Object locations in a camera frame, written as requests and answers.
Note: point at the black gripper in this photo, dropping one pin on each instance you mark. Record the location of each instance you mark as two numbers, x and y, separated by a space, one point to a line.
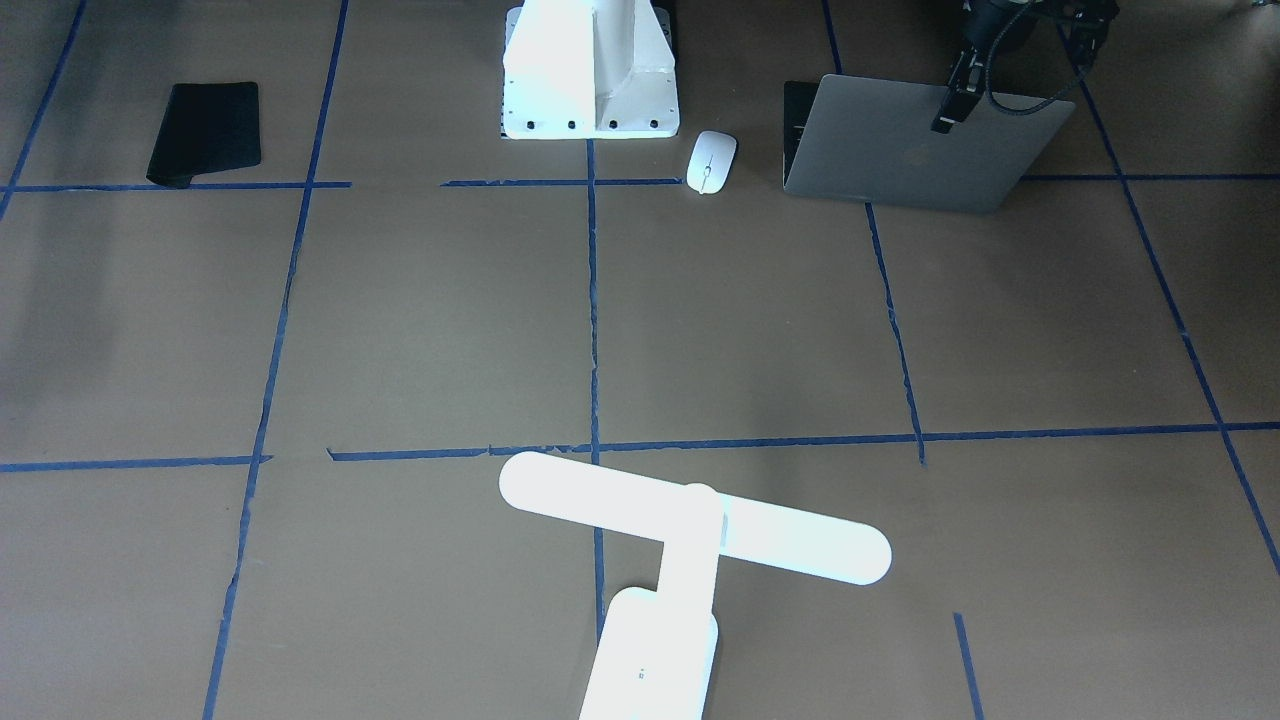
963 81

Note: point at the grey laptop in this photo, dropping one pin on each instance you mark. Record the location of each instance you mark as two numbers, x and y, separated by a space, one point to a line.
871 140

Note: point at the white computer mouse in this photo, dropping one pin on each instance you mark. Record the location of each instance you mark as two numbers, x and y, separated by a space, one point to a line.
711 161

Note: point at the black mouse pad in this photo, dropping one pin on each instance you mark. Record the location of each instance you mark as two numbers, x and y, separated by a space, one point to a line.
207 128

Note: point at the white desk lamp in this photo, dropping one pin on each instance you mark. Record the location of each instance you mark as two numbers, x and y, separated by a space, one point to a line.
656 651

